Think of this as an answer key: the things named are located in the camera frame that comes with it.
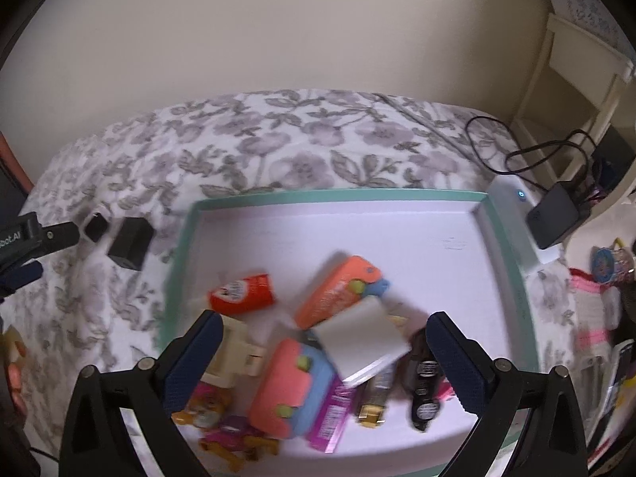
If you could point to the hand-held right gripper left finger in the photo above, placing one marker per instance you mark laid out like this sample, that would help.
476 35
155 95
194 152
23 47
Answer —
191 357

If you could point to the teal shallow cardboard box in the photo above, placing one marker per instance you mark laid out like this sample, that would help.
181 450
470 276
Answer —
397 238

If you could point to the white power hub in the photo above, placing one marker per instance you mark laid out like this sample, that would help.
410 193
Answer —
512 208

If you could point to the white patterned cloth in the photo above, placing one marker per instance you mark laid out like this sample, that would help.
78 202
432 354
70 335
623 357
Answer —
586 5

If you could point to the orange toy figure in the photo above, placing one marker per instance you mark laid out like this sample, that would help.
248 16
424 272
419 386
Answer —
203 405

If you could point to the black charger block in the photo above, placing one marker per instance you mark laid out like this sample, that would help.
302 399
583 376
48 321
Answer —
556 213

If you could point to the red packet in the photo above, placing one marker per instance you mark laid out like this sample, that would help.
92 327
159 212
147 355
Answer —
242 294

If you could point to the dark cabinet with orange edge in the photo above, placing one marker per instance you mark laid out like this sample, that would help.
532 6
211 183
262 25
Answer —
10 184

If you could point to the brown gold comb bar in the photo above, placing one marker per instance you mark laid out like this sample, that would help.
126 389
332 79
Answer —
375 397

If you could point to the small black hexagonal object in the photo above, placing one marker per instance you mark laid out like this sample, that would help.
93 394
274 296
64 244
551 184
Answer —
96 226

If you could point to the purple stick packet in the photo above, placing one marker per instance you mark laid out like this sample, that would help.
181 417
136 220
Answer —
333 412

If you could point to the black power adapter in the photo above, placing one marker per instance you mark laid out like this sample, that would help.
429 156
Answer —
130 243

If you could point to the colourful round tin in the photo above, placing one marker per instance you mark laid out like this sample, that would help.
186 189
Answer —
608 261

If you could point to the pink and white knit cloth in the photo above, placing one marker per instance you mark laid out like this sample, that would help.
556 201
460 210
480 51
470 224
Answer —
591 308

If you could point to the pink plastic frame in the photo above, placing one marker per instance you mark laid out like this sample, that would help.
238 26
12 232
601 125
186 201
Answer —
446 391

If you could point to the white cube adapter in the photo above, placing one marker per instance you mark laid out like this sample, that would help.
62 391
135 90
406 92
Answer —
360 345

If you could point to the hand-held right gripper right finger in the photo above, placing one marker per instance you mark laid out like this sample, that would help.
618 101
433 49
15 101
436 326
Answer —
459 362

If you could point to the cream wooden shelf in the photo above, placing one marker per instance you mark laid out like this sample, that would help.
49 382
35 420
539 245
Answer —
581 44

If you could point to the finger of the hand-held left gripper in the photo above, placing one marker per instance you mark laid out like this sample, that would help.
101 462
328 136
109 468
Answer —
25 276
62 236

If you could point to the orange and blue toy case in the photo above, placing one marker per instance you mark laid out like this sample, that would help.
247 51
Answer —
338 293
283 392

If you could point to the floral grey white blanket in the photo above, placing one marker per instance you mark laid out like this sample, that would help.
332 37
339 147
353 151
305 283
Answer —
298 149

